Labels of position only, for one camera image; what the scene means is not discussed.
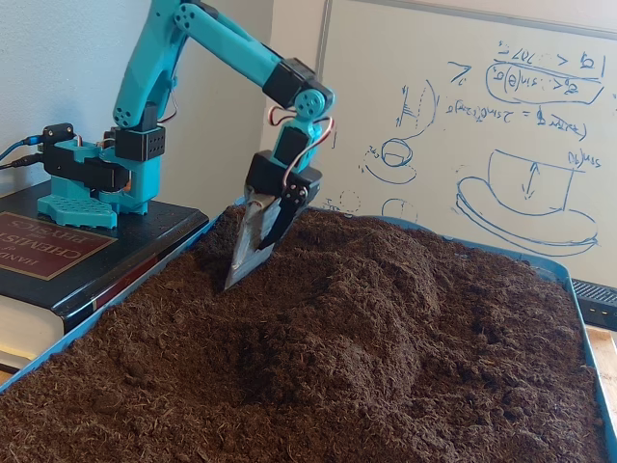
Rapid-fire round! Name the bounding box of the silver tape blade gripper finger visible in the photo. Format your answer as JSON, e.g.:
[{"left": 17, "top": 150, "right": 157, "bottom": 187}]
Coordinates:
[{"left": 224, "top": 185, "right": 282, "bottom": 291}]

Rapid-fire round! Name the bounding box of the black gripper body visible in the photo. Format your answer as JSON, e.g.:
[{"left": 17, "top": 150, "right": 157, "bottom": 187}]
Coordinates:
[{"left": 245, "top": 150, "right": 322, "bottom": 200}]

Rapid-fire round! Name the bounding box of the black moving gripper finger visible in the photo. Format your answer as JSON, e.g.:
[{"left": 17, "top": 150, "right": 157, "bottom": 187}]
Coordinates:
[{"left": 257, "top": 174, "right": 320, "bottom": 251}]

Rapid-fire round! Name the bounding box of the brown soil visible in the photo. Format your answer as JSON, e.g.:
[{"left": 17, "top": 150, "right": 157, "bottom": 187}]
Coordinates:
[{"left": 0, "top": 204, "right": 606, "bottom": 463}]

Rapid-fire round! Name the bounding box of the whiteboard with blue drawings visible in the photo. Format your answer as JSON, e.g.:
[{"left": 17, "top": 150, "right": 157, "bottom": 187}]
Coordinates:
[{"left": 296, "top": 0, "right": 617, "bottom": 286}]

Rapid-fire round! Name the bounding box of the black controller housing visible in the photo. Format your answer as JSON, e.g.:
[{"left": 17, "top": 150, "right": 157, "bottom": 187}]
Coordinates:
[{"left": 40, "top": 123, "right": 76, "bottom": 147}]

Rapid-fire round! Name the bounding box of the black chemistry physics handbook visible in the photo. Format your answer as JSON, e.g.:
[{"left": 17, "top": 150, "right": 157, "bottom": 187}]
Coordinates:
[{"left": 0, "top": 185, "right": 212, "bottom": 375}]

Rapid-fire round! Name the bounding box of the blue plastic tray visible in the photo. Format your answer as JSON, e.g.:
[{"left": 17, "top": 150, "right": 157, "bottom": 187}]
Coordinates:
[{"left": 0, "top": 194, "right": 617, "bottom": 463}]

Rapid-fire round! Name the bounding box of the black device with grille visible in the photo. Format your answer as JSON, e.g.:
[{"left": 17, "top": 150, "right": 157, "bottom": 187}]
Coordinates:
[{"left": 572, "top": 278, "right": 617, "bottom": 333}]

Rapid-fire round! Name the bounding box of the black cable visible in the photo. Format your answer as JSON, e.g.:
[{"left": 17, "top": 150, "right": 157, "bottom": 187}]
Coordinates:
[{"left": 0, "top": 153, "right": 47, "bottom": 170}]

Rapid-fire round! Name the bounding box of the blue cable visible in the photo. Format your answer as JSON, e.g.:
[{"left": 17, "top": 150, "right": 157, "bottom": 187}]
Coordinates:
[{"left": 0, "top": 136, "right": 44, "bottom": 163}]

